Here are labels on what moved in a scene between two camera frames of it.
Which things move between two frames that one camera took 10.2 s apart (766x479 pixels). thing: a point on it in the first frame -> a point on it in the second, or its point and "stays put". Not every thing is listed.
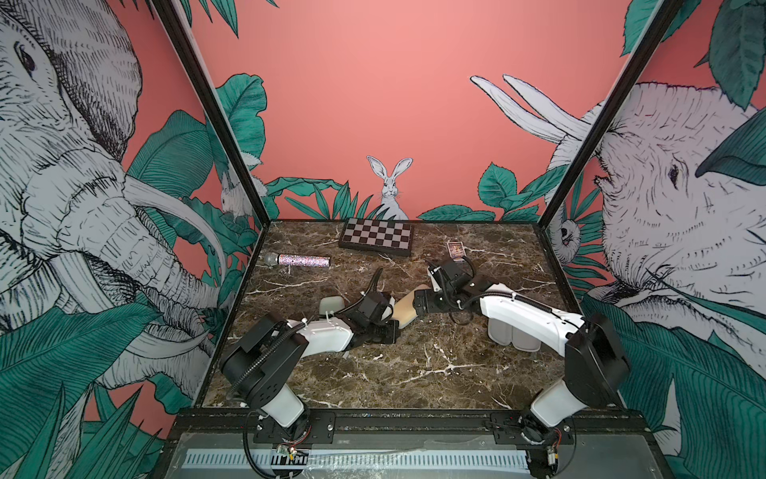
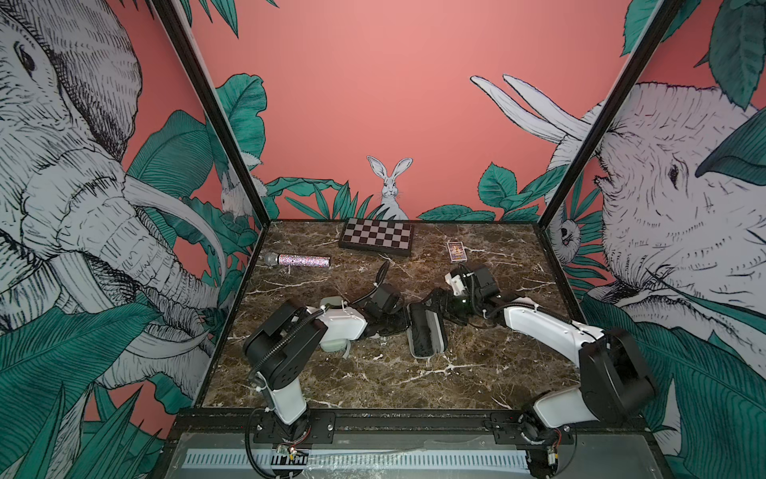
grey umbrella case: (505, 334) -> (438, 330)
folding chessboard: (380, 237) stays put
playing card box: (457, 250) stays put
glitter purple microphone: (275, 258) stays put
